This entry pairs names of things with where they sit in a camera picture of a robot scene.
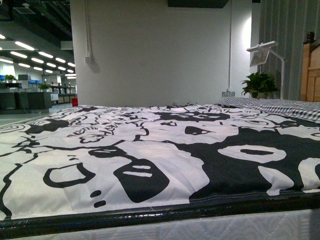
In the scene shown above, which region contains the small framed picture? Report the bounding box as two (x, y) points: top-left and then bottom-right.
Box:
(250, 50), (269, 67)

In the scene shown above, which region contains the red fire extinguisher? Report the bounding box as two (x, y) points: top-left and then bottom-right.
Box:
(71, 97), (78, 107)

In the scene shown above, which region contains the striped grey pillow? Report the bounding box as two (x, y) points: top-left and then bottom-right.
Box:
(217, 97), (320, 124)

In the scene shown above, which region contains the green potted plant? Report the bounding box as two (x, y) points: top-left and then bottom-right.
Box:
(241, 72), (279, 99)

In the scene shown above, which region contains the black and white patterned blanket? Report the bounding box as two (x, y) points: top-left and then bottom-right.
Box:
(0, 105), (320, 220)

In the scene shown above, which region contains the white plastic-wrapped mattress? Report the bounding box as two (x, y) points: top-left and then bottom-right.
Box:
(0, 193), (320, 240)

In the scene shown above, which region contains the dark grey counter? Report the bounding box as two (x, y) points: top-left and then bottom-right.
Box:
(0, 92), (52, 110)

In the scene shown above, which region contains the white desk lamp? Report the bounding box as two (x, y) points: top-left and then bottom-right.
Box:
(246, 40), (287, 100)

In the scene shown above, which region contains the wooden headboard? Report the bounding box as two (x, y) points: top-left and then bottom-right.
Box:
(300, 31), (320, 103)

